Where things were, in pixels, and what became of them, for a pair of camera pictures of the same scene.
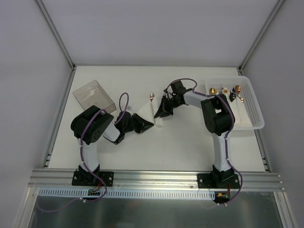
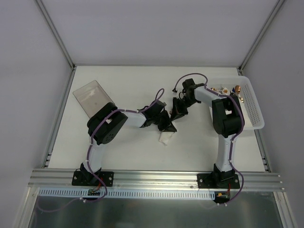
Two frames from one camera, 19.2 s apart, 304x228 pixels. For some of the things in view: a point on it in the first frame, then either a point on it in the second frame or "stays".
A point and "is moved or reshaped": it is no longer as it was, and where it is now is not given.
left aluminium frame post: [47, 18] stays
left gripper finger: [145, 124] → [166, 125]
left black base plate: [88, 178] stays
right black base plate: [225, 179] stays
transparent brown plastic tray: [93, 94] stays
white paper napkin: [149, 112] is moved or reshaped
